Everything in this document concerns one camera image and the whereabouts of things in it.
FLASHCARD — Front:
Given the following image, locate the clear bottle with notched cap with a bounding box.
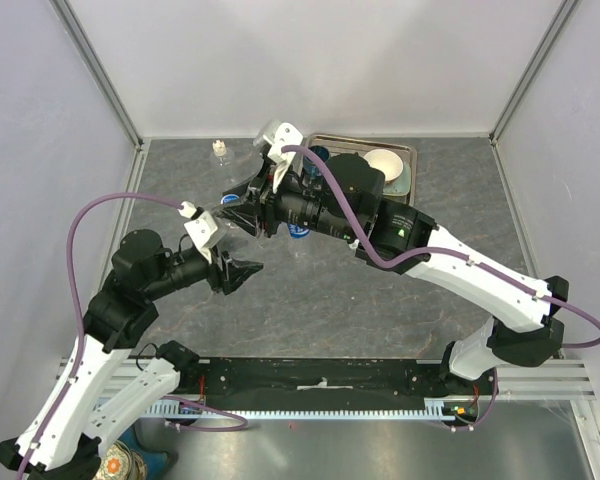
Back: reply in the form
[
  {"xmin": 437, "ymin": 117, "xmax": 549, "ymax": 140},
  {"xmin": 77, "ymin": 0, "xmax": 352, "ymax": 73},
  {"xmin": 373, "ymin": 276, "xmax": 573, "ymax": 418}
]
[{"xmin": 210, "ymin": 143, "xmax": 243, "ymax": 191}]

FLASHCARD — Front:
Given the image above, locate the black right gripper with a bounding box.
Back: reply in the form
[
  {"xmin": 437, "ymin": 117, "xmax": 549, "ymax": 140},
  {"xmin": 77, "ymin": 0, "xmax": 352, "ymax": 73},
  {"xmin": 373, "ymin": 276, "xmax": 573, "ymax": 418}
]
[{"xmin": 213, "ymin": 160, "xmax": 357, "ymax": 244}]

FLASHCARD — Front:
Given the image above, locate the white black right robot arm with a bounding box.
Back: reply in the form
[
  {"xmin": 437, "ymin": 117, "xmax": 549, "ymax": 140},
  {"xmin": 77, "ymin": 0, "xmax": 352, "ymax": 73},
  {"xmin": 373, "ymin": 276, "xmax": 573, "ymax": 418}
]
[{"xmin": 217, "ymin": 154, "xmax": 569, "ymax": 394}]

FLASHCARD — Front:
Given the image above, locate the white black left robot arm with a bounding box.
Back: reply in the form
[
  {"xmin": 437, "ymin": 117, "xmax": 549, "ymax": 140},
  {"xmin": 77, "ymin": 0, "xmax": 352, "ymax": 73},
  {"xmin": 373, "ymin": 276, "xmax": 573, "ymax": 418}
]
[{"xmin": 0, "ymin": 229, "xmax": 263, "ymax": 479}]

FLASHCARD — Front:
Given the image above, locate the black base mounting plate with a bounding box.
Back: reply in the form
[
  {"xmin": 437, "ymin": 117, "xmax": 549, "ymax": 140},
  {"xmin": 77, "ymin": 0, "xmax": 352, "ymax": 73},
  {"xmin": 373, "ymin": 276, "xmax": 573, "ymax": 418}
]
[{"xmin": 179, "ymin": 356, "xmax": 461, "ymax": 412}]

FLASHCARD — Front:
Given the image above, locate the cream notched bottle cap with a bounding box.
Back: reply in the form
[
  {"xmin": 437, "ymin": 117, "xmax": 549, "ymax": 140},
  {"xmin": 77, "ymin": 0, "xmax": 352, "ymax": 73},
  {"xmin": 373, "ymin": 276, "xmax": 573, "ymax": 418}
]
[{"xmin": 212, "ymin": 140, "xmax": 227, "ymax": 156}]

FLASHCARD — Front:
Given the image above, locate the light green square plate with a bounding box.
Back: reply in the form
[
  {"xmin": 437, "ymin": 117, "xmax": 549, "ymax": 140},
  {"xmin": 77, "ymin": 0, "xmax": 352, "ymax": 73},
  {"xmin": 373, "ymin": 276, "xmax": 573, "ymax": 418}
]
[{"xmin": 383, "ymin": 162, "xmax": 412, "ymax": 196}]

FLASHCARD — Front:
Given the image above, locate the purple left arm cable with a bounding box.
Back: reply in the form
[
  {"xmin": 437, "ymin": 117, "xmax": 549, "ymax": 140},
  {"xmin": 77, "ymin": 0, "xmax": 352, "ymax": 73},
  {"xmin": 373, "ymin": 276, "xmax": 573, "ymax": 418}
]
[{"xmin": 14, "ymin": 193, "xmax": 249, "ymax": 480}]

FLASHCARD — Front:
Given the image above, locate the metal serving tray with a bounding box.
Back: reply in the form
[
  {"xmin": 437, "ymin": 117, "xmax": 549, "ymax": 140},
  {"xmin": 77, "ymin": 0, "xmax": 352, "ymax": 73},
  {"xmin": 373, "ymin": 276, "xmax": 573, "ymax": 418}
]
[{"xmin": 304, "ymin": 133, "xmax": 417, "ymax": 206}]

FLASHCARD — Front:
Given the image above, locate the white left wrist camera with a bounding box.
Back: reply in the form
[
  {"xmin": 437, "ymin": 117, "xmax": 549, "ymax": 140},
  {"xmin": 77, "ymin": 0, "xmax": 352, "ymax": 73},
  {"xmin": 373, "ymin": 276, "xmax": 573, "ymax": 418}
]
[{"xmin": 179, "ymin": 201, "xmax": 225, "ymax": 264}]

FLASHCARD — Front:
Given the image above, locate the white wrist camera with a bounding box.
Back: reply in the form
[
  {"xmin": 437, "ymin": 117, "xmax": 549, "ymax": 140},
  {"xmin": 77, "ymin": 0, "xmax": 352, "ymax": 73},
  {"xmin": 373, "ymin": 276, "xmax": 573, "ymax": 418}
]
[
  {"xmin": 253, "ymin": 119, "xmax": 304, "ymax": 193},
  {"xmin": 179, "ymin": 201, "xmax": 225, "ymax": 264}
]

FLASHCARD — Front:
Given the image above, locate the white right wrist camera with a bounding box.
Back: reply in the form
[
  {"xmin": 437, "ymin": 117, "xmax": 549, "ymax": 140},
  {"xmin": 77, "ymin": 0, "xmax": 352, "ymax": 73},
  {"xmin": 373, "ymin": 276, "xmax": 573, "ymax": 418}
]
[{"xmin": 253, "ymin": 119, "xmax": 304, "ymax": 193}]

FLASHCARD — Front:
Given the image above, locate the clear wide plastic bottle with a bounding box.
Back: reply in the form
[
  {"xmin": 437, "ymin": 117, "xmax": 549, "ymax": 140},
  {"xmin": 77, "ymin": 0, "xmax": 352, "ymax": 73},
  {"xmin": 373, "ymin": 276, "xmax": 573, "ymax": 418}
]
[{"xmin": 202, "ymin": 200, "xmax": 249, "ymax": 251}]

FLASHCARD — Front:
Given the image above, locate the dark blue ceramic cup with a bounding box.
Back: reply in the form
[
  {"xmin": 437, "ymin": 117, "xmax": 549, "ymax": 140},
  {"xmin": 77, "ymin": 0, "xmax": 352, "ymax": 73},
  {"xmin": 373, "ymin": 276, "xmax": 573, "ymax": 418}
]
[{"xmin": 302, "ymin": 145, "xmax": 331, "ymax": 176}]

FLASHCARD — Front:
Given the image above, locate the blue star shaped dish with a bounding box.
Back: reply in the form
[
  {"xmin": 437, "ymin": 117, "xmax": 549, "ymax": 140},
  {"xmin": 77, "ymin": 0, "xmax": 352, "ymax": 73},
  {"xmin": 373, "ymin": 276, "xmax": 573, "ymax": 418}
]
[{"xmin": 119, "ymin": 432, "xmax": 171, "ymax": 480}]

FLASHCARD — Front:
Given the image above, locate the light blue cable duct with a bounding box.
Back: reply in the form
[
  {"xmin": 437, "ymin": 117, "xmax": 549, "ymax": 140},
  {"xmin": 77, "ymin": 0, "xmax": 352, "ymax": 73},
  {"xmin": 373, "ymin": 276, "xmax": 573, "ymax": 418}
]
[{"xmin": 141, "ymin": 399, "xmax": 478, "ymax": 421}]

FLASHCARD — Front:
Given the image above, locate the blue label plastic bottle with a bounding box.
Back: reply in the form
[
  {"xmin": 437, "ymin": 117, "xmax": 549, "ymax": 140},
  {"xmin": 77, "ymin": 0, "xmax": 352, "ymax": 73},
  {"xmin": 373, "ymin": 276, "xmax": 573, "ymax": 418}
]
[{"xmin": 287, "ymin": 224, "xmax": 310, "ymax": 239}]

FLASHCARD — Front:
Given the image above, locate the cream and brown bowl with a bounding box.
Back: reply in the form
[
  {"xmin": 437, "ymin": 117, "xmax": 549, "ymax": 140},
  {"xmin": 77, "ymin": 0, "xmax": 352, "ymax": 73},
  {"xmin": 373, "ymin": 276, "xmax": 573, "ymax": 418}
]
[{"xmin": 363, "ymin": 149, "xmax": 404, "ymax": 183}]

